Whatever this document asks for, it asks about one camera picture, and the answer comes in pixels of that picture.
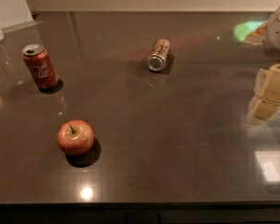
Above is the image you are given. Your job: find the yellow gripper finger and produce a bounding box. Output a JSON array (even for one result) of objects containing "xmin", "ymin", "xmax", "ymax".
[{"xmin": 246, "ymin": 63, "xmax": 280, "ymax": 125}]

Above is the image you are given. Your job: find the orange soda can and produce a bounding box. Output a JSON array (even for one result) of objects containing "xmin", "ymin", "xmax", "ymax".
[{"xmin": 147, "ymin": 38, "xmax": 171, "ymax": 72}]

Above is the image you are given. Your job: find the red Coca-Cola can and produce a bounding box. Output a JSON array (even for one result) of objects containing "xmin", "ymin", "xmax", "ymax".
[{"xmin": 22, "ymin": 44, "xmax": 58, "ymax": 90}]

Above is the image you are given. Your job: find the green and orange chip bag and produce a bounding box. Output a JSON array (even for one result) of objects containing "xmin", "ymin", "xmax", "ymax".
[{"xmin": 234, "ymin": 21, "xmax": 267, "ymax": 46}]

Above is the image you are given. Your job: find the red apple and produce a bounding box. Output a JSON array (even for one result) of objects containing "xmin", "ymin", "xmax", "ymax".
[{"xmin": 57, "ymin": 119, "xmax": 94, "ymax": 156}]

